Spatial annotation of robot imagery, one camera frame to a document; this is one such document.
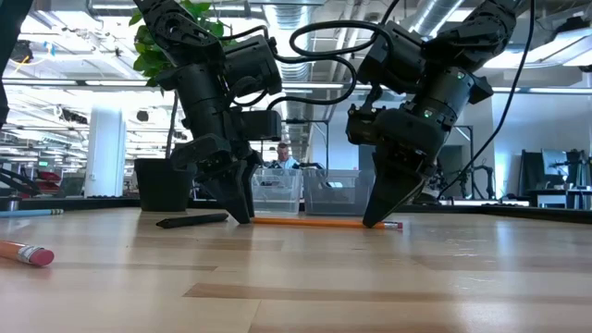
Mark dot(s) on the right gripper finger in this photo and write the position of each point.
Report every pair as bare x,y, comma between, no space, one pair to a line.
374,185
398,189

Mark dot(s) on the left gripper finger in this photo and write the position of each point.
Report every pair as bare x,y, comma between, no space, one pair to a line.
231,189
252,176

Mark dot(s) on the clear plastic bin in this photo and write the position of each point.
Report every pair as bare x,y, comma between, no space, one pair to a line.
277,199

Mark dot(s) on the black pen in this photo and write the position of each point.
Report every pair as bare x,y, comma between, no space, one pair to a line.
192,220

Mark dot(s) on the orange pencil pink eraser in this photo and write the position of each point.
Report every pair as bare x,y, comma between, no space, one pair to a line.
32,255
319,223

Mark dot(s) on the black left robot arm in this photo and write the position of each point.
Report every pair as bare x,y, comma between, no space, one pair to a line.
185,28

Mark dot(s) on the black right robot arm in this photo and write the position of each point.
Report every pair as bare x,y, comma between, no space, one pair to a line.
462,37

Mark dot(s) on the person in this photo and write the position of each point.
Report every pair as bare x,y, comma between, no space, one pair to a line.
283,155

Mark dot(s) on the smoked grey plastic bin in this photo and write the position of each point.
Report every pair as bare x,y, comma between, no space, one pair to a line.
337,199

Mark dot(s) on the green plant in black pot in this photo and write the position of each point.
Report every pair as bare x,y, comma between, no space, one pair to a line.
162,185

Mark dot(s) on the ceiling light strip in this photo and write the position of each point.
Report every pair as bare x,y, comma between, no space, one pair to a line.
314,86

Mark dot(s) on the white round column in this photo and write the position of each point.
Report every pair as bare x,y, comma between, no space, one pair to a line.
106,152

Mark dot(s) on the background computer monitor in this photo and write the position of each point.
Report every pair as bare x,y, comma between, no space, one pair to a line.
555,162

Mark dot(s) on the red chair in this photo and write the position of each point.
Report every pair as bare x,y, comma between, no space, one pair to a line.
46,178

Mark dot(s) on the small metal cylinder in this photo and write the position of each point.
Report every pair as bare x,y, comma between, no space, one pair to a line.
9,204

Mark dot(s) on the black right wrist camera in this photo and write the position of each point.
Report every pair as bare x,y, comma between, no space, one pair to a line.
365,125

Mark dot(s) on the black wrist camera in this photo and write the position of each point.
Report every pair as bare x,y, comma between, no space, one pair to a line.
261,125
365,125

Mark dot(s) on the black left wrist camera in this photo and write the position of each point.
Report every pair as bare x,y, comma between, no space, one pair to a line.
261,125

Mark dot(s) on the silver ventilation duct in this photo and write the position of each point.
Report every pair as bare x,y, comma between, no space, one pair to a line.
287,11
425,14

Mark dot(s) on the black aluminium table frame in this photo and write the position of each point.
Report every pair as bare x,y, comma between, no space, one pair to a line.
92,203

